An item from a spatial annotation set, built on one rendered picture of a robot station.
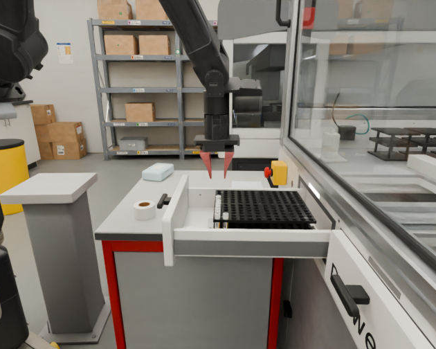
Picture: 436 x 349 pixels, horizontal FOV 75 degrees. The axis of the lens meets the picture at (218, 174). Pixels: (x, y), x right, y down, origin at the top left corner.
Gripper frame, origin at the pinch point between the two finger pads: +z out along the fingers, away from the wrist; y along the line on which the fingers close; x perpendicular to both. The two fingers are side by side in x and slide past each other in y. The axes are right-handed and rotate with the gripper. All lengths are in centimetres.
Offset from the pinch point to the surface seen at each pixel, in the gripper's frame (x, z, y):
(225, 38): -80, -38, -2
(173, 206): 9.3, 3.9, 9.3
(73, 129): -369, 55, 234
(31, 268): -91, 97, 128
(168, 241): 15.5, 8.5, 9.5
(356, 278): 29.5, 5.9, -21.2
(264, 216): 7.8, 7.0, -10.4
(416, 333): 40.9, 3.6, -22.3
